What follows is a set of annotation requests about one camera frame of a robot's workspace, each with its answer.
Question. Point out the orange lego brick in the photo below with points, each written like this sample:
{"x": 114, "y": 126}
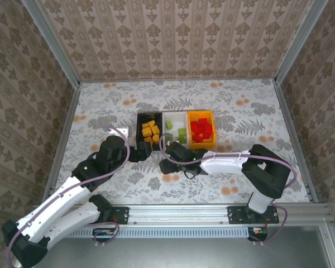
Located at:
{"x": 155, "y": 129}
{"x": 145, "y": 125}
{"x": 151, "y": 123}
{"x": 148, "y": 138}
{"x": 147, "y": 131}
{"x": 155, "y": 137}

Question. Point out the green lego brick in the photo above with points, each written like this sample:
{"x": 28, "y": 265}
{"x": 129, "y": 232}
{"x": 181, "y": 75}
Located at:
{"x": 182, "y": 131}
{"x": 181, "y": 138}
{"x": 169, "y": 125}

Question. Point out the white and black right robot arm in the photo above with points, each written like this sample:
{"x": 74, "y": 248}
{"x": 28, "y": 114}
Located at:
{"x": 226, "y": 164}

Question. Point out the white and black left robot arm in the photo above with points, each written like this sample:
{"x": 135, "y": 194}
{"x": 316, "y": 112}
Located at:
{"x": 58, "y": 195}

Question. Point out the black plastic container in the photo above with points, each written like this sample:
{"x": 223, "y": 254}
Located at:
{"x": 139, "y": 118}

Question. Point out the white plastic container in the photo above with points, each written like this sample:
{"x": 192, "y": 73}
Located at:
{"x": 178, "y": 120}

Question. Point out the orange plastic container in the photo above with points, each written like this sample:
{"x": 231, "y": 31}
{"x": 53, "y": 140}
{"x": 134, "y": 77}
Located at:
{"x": 201, "y": 114}

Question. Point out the floral patterned table cover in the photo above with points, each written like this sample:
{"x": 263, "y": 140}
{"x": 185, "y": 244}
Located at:
{"x": 212, "y": 92}

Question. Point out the small connector board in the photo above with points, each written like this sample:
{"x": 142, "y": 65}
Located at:
{"x": 258, "y": 232}
{"x": 103, "y": 233}

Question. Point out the grey metal sheet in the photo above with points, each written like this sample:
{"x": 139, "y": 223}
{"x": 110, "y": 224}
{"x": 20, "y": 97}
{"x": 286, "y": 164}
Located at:
{"x": 184, "y": 254}

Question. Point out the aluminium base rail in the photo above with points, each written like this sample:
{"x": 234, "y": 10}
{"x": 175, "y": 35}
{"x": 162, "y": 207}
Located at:
{"x": 178, "y": 215}

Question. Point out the aluminium side rail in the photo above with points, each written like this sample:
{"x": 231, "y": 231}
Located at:
{"x": 67, "y": 131}
{"x": 290, "y": 125}

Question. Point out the aluminium back rail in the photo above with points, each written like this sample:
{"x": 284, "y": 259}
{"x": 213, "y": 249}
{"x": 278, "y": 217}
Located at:
{"x": 178, "y": 80}

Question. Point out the aluminium frame post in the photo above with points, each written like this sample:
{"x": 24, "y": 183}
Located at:
{"x": 50, "y": 42}
{"x": 301, "y": 42}

